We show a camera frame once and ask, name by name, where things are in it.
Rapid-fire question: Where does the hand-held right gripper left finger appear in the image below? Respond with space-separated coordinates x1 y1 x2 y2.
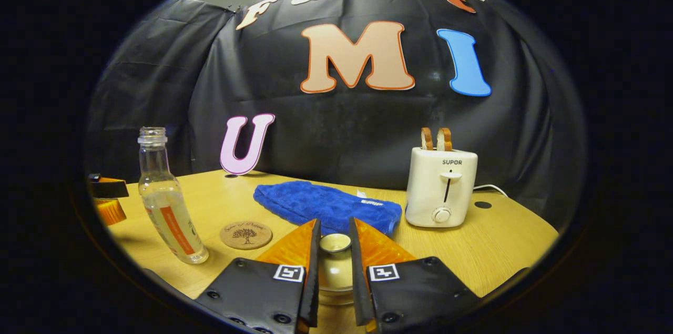
195 219 322 334

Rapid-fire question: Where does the white toaster cable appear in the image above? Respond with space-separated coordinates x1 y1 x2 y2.
472 184 509 198

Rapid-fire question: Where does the clear water bottle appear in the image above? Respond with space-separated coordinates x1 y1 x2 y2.
138 127 209 265

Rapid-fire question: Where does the round cork coaster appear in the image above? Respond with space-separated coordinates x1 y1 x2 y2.
220 221 273 250

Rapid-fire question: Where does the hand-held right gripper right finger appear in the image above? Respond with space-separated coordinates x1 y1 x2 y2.
348 217 482 334

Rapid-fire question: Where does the white toaster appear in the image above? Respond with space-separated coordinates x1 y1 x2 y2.
405 147 479 228

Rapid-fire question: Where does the blue towel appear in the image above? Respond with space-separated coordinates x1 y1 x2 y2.
253 180 403 236

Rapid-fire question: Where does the black backdrop cloth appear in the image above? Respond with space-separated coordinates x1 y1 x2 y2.
84 0 587 229

